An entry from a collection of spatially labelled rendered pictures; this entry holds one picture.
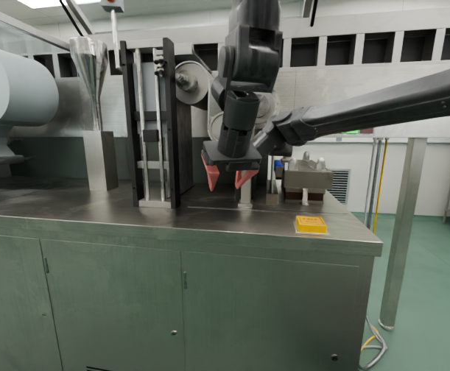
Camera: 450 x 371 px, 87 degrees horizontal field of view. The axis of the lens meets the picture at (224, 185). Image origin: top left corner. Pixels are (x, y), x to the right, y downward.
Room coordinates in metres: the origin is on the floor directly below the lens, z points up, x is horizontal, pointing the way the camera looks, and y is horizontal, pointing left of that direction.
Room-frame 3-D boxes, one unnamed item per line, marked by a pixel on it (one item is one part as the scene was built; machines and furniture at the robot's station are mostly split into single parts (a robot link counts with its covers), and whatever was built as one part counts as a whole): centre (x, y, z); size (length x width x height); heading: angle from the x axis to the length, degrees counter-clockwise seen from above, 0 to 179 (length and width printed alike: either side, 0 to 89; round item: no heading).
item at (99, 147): (1.10, 0.57, 1.19); 0.14 x 0.14 x 0.57
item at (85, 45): (1.10, 0.57, 1.50); 0.14 x 0.14 x 0.06
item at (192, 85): (0.89, 0.13, 1.34); 0.06 x 0.06 x 0.06; 80
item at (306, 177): (1.00, -0.32, 1.00); 0.40 x 0.16 x 0.06; 170
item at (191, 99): (1.05, 0.10, 1.34); 0.25 x 0.14 x 0.14; 170
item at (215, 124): (1.02, -0.02, 1.18); 0.26 x 0.12 x 0.12; 170
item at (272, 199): (0.98, -0.20, 0.92); 0.28 x 0.04 x 0.04; 170
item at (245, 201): (0.84, -0.08, 1.05); 0.06 x 0.05 x 0.31; 170
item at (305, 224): (0.62, -0.24, 0.91); 0.07 x 0.07 x 0.02; 80
